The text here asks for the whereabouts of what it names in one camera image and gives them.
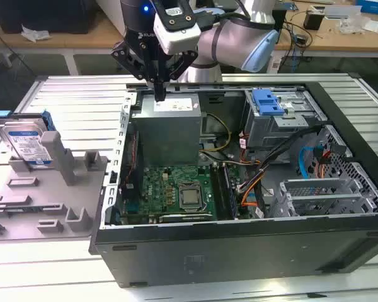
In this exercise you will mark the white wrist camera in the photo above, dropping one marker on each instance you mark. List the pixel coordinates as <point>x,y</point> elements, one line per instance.
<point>179,37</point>

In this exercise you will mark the small blue circuit board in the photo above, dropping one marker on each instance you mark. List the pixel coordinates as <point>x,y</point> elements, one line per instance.
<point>289,5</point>

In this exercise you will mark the large black equipment box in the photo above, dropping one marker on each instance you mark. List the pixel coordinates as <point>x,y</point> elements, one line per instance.
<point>44,15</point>

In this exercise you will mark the black case fan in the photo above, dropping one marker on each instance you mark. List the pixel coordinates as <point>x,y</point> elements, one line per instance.
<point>134,163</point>

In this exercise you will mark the metal disk bay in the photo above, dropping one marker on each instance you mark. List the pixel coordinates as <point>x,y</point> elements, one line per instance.
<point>312,188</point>

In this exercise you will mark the blue plastic latch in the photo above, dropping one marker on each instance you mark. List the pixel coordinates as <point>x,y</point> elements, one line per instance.
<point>266,107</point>

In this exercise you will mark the grey power supply unit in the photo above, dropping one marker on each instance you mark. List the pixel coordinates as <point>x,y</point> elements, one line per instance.
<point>167,135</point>

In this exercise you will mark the white hanging tag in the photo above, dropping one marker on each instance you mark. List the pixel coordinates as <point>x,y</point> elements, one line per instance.
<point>277,65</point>

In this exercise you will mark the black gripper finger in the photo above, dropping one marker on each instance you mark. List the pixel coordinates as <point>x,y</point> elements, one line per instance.
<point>130,56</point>
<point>184,63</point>

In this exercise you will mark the black speaker box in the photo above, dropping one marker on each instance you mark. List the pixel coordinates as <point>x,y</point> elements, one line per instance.
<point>278,19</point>

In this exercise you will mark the CPU socket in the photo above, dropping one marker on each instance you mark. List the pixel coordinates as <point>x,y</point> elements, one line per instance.
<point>178,198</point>

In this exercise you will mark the flat white box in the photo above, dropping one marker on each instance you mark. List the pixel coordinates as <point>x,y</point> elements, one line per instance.
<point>343,12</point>

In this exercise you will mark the black PC case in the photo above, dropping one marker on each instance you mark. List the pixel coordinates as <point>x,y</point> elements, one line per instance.
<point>208,261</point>

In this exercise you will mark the black RAM slot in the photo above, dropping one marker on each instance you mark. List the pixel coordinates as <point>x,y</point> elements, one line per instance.
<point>220,192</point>

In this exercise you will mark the green motherboard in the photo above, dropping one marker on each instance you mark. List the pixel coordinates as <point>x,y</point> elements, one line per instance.
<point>159,188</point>

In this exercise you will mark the large white box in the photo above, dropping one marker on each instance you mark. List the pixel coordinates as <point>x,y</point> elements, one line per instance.
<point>108,9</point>

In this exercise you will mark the hard disk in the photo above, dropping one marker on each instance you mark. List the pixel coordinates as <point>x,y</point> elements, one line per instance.
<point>25,141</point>

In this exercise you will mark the silver CPU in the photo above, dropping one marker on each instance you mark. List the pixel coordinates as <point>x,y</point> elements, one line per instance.
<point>189,197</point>

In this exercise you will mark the crumpled white plastic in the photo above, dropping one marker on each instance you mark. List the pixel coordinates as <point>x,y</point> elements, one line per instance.
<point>34,34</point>

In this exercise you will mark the small black cube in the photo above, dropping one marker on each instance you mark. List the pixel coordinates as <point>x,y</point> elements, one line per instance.
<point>313,20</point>

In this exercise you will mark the blue carton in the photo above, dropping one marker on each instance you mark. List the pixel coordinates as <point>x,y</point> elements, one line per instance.
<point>375,6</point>

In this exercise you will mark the wooden desk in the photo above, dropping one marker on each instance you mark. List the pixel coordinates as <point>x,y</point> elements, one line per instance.
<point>91,34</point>

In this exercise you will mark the black graphics card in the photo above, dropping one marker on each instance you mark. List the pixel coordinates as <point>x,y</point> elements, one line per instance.
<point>189,217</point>

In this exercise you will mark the clear plastic bags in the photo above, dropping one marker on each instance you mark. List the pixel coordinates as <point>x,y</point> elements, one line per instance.
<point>352,25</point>

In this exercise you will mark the grey parts rack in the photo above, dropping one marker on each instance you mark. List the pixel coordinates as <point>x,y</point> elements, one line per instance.
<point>50,201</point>

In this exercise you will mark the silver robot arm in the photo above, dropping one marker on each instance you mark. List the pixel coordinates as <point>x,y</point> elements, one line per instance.
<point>226,41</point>

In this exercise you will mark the metal drive cage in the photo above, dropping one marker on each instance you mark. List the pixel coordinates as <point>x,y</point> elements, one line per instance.
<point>264,132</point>

